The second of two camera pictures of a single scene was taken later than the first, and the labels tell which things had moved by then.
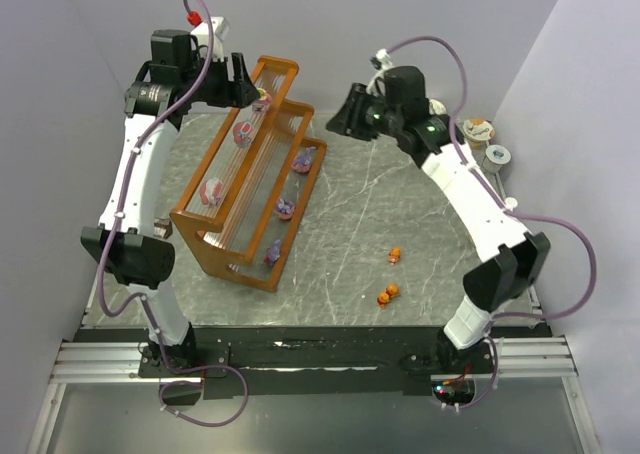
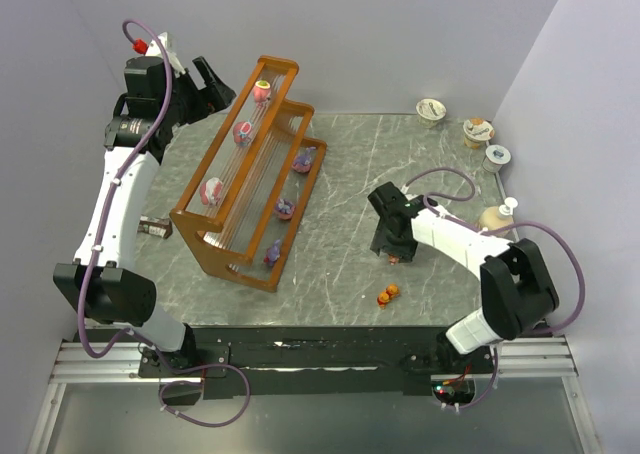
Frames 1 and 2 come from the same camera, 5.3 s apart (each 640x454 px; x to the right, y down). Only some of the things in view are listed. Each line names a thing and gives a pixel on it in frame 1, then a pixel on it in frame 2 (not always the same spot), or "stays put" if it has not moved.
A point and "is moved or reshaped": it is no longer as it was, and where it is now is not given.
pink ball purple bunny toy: x=285 y=208 stays put
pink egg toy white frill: x=211 y=191 stays put
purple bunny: x=303 y=162 stays put
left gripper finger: x=245 y=91 to x=222 y=98
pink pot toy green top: x=264 y=101 is moved or reshaped
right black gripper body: x=357 y=109 to x=392 y=247
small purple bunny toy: x=273 y=253 stays put
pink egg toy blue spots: x=241 y=131 stays put
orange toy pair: x=393 y=290 stays put
